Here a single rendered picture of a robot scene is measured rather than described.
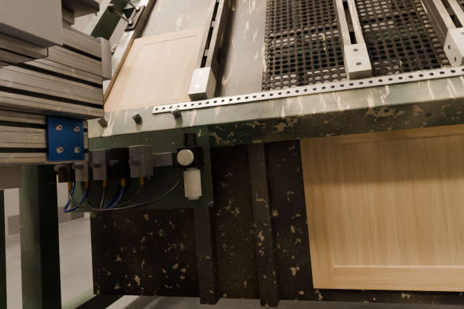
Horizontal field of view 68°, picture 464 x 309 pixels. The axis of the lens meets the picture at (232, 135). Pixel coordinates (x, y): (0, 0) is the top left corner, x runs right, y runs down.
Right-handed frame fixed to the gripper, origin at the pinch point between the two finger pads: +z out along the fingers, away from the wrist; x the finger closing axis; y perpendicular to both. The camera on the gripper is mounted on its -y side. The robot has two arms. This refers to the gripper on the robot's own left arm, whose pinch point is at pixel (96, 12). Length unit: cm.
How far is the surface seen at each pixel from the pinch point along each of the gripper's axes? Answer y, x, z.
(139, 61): 2.3, 32.5, 13.8
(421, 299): -9, 152, 72
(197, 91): 2, 78, 10
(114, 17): -12.8, -24.3, 14.9
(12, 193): 152, -260, 220
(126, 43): -0.4, 18.7, 10.7
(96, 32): 3.0, -9.7, 11.0
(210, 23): -26, 50, 8
